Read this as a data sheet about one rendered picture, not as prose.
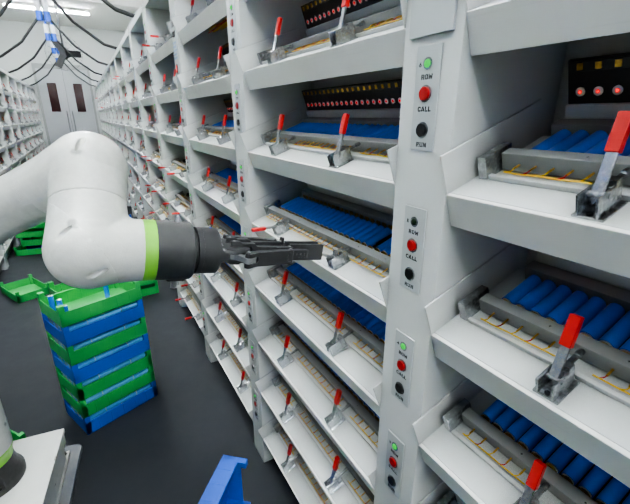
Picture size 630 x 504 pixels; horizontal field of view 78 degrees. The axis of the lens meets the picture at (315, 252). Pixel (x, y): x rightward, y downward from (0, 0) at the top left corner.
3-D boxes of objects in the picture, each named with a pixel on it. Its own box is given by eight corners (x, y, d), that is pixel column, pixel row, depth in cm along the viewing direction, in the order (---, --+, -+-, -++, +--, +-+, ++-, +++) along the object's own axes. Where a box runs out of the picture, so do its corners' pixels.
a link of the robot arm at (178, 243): (160, 221, 54) (150, 208, 62) (156, 299, 57) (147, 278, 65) (204, 223, 58) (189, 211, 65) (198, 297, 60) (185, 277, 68)
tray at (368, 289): (392, 328, 65) (379, 282, 60) (256, 235, 114) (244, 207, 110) (475, 267, 71) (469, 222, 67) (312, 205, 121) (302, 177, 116)
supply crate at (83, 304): (62, 328, 138) (57, 308, 136) (40, 311, 150) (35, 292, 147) (142, 298, 161) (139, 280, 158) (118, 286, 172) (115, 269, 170)
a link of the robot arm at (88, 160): (-5, 264, 72) (-83, 252, 62) (-1, 208, 75) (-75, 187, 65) (146, 205, 61) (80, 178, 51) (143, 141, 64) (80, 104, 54)
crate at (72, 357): (71, 366, 144) (67, 347, 141) (50, 347, 155) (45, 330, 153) (147, 332, 166) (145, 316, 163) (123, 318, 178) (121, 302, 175)
